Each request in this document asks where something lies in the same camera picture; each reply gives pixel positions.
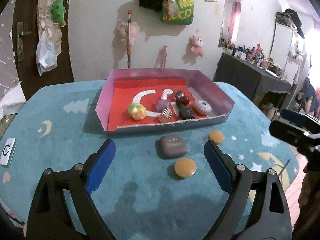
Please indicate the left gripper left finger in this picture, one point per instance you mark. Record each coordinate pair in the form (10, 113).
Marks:
(49, 217)

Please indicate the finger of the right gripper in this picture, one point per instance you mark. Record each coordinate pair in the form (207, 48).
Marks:
(304, 121)
(293, 135)

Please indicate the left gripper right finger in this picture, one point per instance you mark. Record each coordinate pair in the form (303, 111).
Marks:
(269, 217)

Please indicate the orange round puff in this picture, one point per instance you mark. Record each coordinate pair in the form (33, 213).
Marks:
(216, 136)
(185, 167)

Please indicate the pink round Melody case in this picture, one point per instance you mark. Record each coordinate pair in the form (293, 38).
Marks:
(202, 107)

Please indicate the black nail polish bottle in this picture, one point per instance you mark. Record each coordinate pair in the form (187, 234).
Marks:
(184, 112)

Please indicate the dark red nail polish bottle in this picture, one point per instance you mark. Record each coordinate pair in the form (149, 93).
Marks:
(181, 96)

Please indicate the grey earbuds case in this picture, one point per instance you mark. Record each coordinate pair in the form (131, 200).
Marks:
(172, 146)

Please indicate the lilac nail polish bottle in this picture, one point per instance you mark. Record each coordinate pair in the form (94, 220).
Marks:
(162, 103)

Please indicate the green capybara figurine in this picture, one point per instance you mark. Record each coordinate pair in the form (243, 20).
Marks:
(137, 111)

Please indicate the dark cloth covered side table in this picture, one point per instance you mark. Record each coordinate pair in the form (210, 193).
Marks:
(248, 78)

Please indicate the white square device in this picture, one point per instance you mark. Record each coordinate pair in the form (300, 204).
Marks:
(8, 151)

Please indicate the teal patterned table mat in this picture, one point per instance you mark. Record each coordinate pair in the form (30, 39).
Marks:
(140, 197)

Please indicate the pink plush cow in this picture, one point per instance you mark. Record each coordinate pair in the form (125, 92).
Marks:
(197, 46)

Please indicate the red Miniso paper liner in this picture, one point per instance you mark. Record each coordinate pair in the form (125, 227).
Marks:
(147, 93)

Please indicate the pink cardboard box tray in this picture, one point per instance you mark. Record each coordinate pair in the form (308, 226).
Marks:
(219, 101)

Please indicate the white plastic bag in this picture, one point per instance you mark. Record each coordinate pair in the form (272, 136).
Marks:
(46, 59)

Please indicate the green tote bag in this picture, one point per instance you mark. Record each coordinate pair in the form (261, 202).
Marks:
(177, 12)

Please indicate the dark brown wooden door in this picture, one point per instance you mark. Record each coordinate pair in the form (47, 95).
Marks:
(31, 80)

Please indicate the pink plush pig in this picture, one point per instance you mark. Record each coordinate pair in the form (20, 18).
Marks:
(122, 29)

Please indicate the orange grey mop pole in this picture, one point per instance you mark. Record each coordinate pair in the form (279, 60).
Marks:
(129, 12)

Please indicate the green plush toy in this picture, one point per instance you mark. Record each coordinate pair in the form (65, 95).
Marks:
(58, 11)

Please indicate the beige hanging organizer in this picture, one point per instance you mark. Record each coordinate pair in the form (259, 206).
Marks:
(47, 24)

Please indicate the metal door handle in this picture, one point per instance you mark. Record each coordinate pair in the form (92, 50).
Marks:
(20, 34)

